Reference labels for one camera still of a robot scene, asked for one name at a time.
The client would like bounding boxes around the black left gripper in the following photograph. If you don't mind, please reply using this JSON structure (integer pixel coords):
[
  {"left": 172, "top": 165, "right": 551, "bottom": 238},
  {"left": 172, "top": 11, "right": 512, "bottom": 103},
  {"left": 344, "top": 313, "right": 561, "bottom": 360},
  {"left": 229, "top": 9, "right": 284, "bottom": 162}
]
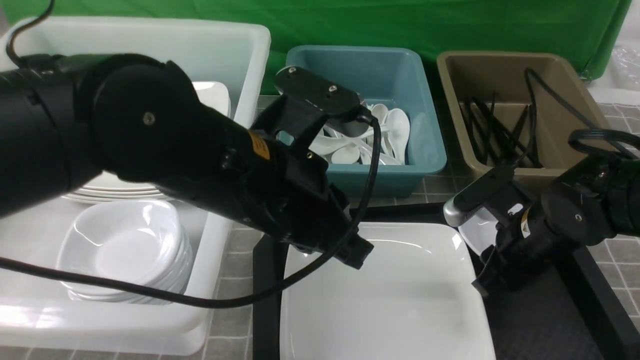
[{"left": 215, "top": 130, "right": 374, "bottom": 269}]

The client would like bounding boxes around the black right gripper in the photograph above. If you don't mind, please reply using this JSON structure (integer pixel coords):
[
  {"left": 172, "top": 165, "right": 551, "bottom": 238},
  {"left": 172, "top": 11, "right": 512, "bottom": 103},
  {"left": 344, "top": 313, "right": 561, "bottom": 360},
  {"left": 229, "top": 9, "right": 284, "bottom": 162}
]
[{"left": 472, "top": 194, "right": 566, "bottom": 297}]

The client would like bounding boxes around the white bowl tray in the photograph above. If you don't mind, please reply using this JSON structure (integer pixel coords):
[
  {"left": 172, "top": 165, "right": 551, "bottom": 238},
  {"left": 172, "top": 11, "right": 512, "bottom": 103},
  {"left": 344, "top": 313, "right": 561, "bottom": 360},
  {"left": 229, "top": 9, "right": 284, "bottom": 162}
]
[{"left": 458, "top": 208, "right": 498, "bottom": 256}]

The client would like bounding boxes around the large white rectangular plate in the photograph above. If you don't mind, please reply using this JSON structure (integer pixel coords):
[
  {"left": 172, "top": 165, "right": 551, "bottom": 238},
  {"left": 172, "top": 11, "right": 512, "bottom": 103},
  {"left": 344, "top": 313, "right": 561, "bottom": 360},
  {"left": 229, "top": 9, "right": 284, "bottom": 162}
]
[{"left": 279, "top": 222, "right": 496, "bottom": 360}]

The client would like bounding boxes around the white spoon red handle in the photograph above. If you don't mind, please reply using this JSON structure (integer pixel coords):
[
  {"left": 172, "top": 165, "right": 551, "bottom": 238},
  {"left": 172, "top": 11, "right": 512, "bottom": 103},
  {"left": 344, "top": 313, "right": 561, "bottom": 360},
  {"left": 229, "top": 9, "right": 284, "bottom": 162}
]
[{"left": 349, "top": 137, "right": 400, "bottom": 166}]

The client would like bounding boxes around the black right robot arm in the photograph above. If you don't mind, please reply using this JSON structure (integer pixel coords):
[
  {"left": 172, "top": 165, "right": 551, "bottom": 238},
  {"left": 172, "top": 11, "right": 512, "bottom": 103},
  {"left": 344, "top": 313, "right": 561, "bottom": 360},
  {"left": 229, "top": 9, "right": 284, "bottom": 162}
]
[{"left": 462, "top": 155, "right": 640, "bottom": 297}]

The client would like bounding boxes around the black serving tray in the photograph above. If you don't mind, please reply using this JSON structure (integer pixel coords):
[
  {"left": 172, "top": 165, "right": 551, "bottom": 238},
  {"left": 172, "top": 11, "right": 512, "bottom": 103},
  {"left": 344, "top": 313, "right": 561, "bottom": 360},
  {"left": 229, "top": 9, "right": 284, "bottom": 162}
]
[{"left": 251, "top": 202, "right": 639, "bottom": 360}]

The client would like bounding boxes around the white spoon lying across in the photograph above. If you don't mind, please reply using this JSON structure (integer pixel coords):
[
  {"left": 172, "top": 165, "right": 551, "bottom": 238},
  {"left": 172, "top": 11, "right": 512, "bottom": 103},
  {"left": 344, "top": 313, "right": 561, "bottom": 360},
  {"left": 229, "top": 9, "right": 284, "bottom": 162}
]
[{"left": 309, "top": 128, "right": 374, "bottom": 156}]

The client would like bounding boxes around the black chopsticks pile in bin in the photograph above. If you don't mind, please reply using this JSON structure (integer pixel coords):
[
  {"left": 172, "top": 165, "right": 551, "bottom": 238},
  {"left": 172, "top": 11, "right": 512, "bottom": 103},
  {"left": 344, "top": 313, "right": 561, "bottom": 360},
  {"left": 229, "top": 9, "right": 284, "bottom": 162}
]
[{"left": 459, "top": 92, "right": 544, "bottom": 169}]

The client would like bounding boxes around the white spoon far right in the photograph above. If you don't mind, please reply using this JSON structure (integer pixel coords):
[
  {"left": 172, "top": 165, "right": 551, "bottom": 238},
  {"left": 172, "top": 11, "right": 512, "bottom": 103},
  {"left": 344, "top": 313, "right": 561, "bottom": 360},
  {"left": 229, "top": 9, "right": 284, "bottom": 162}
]
[{"left": 385, "top": 108, "right": 410, "bottom": 166}]

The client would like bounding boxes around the brown plastic bin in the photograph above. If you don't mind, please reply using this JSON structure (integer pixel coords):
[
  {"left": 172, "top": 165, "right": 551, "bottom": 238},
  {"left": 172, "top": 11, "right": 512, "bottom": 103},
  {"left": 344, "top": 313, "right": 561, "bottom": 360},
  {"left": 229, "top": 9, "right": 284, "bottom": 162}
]
[{"left": 437, "top": 51, "right": 610, "bottom": 194}]

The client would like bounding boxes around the stack of white bowls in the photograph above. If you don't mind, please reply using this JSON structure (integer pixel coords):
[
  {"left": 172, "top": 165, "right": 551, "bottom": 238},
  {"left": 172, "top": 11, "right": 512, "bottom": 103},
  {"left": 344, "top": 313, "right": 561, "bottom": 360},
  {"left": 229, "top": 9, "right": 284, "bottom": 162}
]
[{"left": 55, "top": 199, "right": 194, "bottom": 294}]

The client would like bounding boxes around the teal plastic bin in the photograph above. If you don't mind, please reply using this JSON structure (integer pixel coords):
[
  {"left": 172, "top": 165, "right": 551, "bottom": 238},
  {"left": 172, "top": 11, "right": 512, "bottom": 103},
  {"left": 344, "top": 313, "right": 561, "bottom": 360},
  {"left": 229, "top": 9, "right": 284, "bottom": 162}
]
[{"left": 285, "top": 45, "right": 447, "bottom": 198}]

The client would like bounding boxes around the large white plastic tub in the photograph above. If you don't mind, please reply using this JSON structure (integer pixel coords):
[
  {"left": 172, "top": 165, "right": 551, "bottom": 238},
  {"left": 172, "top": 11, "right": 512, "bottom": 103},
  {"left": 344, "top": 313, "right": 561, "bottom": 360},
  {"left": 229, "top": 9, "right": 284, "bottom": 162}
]
[{"left": 1, "top": 16, "right": 271, "bottom": 360}]

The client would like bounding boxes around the stack of white plates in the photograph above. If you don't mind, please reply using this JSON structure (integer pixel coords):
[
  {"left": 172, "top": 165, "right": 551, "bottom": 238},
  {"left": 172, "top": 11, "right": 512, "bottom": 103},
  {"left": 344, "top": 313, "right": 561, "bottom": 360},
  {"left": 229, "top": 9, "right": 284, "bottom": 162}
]
[{"left": 62, "top": 81, "right": 231, "bottom": 204}]

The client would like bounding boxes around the green backdrop cloth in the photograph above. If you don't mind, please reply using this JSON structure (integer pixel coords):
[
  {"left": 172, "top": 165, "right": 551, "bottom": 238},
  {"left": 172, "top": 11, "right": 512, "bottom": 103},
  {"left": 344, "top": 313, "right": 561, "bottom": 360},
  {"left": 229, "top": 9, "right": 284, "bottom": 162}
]
[{"left": 0, "top": 0, "right": 633, "bottom": 96}]

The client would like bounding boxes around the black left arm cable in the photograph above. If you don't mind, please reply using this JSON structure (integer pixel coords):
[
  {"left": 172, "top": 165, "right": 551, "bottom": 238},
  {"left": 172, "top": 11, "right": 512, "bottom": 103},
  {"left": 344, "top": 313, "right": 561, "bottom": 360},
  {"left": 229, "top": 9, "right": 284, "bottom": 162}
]
[{"left": 0, "top": 0, "right": 382, "bottom": 309}]

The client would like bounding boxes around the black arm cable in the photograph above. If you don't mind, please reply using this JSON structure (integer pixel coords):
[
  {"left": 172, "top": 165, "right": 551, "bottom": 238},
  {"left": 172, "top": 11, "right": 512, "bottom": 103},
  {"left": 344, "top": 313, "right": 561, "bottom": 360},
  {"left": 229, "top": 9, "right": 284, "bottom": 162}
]
[
  {"left": 522, "top": 67, "right": 640, "bottom": 168},
  {"left": 0, "top": 0, "right": 382, "bottom": 309}
]

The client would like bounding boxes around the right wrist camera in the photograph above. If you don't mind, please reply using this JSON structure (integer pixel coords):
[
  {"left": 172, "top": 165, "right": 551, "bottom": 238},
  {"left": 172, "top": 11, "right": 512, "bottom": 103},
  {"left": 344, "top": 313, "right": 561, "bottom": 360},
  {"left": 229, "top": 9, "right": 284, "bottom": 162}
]
[{"left": 442, "top": 165, "right": 534, "bottom": 228}]

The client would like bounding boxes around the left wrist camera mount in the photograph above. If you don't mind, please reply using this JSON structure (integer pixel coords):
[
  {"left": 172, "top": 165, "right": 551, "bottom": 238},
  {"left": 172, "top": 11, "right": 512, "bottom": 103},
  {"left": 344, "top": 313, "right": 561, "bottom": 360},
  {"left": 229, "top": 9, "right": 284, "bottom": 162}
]
[{"left": 250, "top": 66, "right": 374, "bottom": 158}]

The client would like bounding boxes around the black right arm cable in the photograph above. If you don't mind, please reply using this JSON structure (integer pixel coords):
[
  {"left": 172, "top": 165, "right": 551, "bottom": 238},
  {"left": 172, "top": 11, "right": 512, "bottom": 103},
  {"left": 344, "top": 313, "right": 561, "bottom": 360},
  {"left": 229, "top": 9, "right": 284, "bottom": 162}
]
[{"left": 522, "top": 67, "right": 640, "bottom": 168}]

